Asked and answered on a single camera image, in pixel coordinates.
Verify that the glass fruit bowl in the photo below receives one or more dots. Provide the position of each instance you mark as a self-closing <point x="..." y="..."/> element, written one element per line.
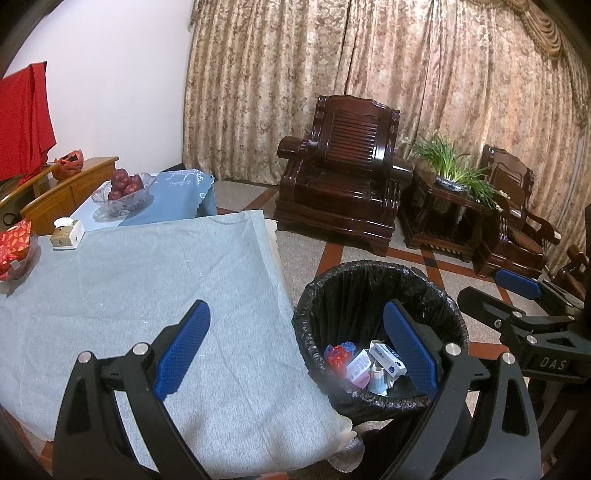
<point x="124" y="206"/>

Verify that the dark wooden armchair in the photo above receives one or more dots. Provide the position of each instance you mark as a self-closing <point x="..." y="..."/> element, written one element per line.
<point x="512" y="240"/>
<point x="572" y="272"/>
<point x="341" y="203"/>

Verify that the white blue medicine box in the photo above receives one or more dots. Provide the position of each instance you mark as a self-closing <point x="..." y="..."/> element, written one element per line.
<point x="388" y="357"/>

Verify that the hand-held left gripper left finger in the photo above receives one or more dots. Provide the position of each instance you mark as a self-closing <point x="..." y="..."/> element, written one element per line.
<point x="182" y="350"/>

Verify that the red white packet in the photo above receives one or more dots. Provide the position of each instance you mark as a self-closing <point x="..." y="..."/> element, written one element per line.
<point x="328" y="353"/>

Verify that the orange plastic bag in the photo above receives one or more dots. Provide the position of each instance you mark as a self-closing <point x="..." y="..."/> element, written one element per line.
<point x="69" y="166"/>

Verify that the red cloth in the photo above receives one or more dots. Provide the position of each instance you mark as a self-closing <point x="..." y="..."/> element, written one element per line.
<point x="23" y="120"/>

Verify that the wooden television cabinet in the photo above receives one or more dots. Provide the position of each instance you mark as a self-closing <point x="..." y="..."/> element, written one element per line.
<point x="83" y="184"/>

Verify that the dark wooden side table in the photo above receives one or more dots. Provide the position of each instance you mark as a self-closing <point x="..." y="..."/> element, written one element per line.
<point x="429" y="217"/>

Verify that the blue embroidered tablecloth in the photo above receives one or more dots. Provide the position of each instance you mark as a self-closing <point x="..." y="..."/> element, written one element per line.
<point x="180" y="194"/>

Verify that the beige floral curtain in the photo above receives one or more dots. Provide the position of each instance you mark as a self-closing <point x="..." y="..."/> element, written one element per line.
<point x="323" y="55"/>

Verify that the grey blue table blanket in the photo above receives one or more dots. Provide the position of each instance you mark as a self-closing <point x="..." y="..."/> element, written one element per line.
<point x="138" y="277"/>

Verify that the cream scalloped table cover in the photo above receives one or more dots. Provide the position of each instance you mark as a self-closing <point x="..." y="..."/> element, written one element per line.
<point x="348" y="450"/>

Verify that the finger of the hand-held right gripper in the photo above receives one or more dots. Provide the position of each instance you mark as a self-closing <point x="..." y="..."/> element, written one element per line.
<point x="489" y="309"/>
<point x="519" y="284"/>

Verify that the red apple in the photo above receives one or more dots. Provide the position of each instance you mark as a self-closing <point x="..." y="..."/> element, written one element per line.
<point x="135" y="182"/>
<point x="120" y="177"/>
<point x="115" y="194"/>

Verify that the bin with black liner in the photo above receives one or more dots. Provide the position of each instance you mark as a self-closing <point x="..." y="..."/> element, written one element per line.
<point x="351" y="295"/>

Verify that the beige tissue box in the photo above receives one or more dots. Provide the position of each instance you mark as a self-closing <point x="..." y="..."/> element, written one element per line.
<point x="69" y="237"/>

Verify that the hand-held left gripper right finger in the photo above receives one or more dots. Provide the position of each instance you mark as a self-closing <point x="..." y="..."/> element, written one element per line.
<point x="411" y="350"/>

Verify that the potted green plant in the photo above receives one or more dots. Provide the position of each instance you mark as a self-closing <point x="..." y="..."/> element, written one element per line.
<point x="450" y="184"/>

